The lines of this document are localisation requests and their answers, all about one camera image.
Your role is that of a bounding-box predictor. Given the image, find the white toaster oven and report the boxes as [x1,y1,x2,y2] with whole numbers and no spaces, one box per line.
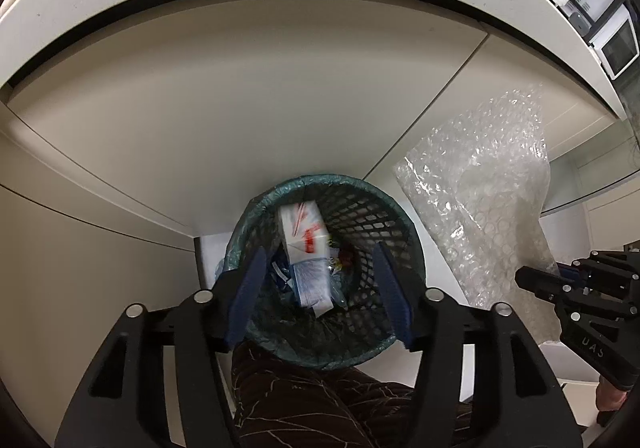
[586,0,640,78]

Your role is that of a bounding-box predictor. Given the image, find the cream cabinet door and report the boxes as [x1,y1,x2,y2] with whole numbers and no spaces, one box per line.
[7,18,488,239]
[0,128,201,448]
[362,28,628,279]

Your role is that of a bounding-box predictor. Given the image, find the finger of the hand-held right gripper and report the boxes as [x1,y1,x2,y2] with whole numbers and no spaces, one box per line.
[515,266,572,303]
[555,258,596,282]

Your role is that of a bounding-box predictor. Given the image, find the clear bubble wrap sheet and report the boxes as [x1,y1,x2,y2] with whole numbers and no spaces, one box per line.
[392,82,561,344]

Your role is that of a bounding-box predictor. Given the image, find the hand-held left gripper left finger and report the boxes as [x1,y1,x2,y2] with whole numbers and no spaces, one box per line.
[54,248,268,448]

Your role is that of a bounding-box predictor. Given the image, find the black mesh trash bin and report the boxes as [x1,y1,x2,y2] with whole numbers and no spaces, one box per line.
[220,173,427,371]

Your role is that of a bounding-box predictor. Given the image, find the person's right hand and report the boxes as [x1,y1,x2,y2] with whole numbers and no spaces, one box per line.
[595,375,628,412]

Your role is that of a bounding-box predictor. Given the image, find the person's dark patterned trousers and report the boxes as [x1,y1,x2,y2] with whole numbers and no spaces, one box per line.
[230,340,501,448]

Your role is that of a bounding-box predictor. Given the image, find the blue snack wrapper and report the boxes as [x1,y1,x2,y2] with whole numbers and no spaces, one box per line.
[270,248,297,303]

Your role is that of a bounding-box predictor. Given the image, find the blue and white milk carton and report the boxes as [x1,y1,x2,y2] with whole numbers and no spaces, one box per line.
[277,200,335,319]

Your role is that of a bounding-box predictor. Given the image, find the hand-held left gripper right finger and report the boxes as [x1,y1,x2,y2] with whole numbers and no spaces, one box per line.
[372,244,586,448]

